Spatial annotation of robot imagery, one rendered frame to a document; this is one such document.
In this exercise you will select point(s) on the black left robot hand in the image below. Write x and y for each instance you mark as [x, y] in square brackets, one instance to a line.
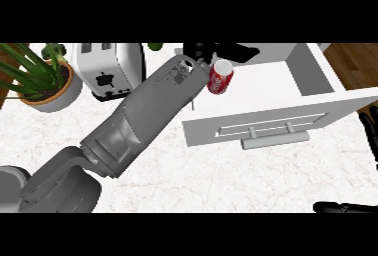
[236, 51]

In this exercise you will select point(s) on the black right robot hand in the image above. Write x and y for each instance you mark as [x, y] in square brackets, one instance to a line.
[369, 133]

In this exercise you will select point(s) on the red can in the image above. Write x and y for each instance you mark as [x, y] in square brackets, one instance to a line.
[218, 80]

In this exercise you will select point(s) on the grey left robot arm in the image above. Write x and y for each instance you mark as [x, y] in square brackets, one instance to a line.
[142, 110]

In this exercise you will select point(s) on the white open drawer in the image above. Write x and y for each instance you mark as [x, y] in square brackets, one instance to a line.
[260, 86]

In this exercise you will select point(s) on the small green object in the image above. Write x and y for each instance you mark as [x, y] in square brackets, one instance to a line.
[155, 46]

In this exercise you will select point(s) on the white toaster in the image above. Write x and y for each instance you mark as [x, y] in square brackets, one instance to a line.
[111, 70]

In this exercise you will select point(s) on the green plant in white pot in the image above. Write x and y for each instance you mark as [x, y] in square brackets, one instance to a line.
[52, 90]

